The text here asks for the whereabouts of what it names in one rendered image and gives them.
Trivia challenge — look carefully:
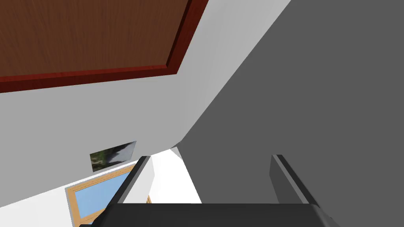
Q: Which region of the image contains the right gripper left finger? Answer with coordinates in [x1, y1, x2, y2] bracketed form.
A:
[109, 155, 155, 205]

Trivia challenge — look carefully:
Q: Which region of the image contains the dark picture on wall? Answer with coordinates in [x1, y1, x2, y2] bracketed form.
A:
[90, 140, 137, 173]

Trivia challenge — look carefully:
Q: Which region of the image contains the brown wooden door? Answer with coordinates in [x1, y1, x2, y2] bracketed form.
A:
[0, 0, 192, 78]

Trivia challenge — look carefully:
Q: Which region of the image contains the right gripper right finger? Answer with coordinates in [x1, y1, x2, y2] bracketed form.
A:
[269, 154, 320, 208]

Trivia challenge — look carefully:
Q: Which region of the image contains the wood-framed window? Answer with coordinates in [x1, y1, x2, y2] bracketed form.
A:
[64, 162, 152, 227]

